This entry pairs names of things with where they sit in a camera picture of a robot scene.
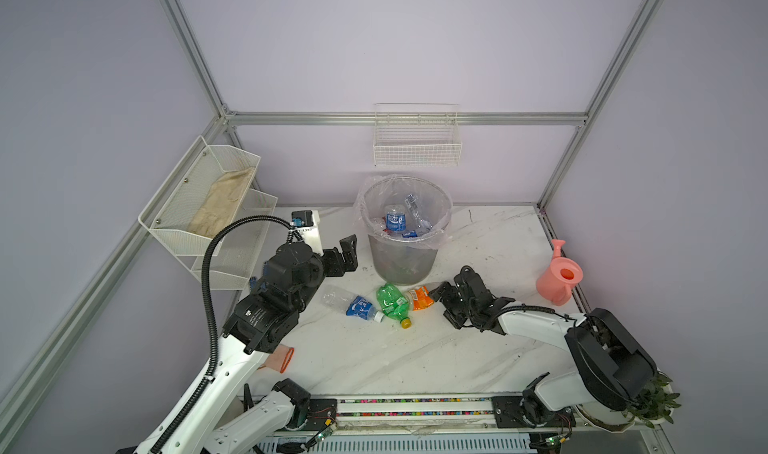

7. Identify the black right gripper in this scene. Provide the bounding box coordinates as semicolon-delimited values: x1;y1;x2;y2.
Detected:
425;282;476;327

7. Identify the orange label plastic bottle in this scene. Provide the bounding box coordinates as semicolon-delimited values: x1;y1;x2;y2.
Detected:
406;283;440;311

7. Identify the green crushed plastic bottle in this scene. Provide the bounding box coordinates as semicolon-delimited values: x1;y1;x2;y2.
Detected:
376;283;412;329

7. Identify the white cap clear bottle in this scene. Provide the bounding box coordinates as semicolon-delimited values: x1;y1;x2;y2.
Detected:
405;194;433;236

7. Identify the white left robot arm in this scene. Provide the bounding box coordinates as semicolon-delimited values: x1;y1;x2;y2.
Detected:
133;235;358;453

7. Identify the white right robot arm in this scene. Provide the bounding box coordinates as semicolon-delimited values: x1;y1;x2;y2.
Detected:
428;266;658;427

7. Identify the grey mesh waste bin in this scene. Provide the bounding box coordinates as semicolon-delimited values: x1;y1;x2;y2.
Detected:
361;176;453;286

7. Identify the pink plastic watering can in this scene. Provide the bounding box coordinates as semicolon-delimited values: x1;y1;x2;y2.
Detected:
535;239;584;306

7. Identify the white mesh lower shelf tray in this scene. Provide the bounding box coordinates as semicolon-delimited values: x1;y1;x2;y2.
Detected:
209;189;278;291

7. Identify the white mesh shelf tray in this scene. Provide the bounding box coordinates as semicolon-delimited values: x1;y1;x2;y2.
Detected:
138;137;261;257
209;189;278;291

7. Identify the beige cloth glove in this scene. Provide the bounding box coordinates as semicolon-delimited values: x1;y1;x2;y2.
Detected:
188;168;256;239

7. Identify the white mesh upper shelf tray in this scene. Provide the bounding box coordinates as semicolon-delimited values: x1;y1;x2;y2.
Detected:
138;137;261;257

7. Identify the potted green plant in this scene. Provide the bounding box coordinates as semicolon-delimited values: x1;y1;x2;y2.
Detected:
575;371;681;434

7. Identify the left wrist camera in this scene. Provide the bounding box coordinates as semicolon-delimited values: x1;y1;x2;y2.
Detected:
291;210;323;255

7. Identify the metal base rail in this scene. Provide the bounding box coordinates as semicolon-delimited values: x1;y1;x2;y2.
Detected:
251;392;577;454

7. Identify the white wire wall basket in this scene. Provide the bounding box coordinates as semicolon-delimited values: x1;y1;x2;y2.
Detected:
373;103;463;168

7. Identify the aluminium frame horizontal bar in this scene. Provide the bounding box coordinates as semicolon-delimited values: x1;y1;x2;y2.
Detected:
228;112;588;126

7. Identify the aluminium frame corner post left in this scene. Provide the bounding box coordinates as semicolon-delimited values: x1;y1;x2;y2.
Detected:
158;0;242;148

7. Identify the aluminium frame corner post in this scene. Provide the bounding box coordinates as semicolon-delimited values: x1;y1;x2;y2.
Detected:
158;0;242;148
536;0;664;211

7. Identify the aluminium frame corner post right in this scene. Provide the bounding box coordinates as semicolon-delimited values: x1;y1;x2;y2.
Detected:
536;0;664;211

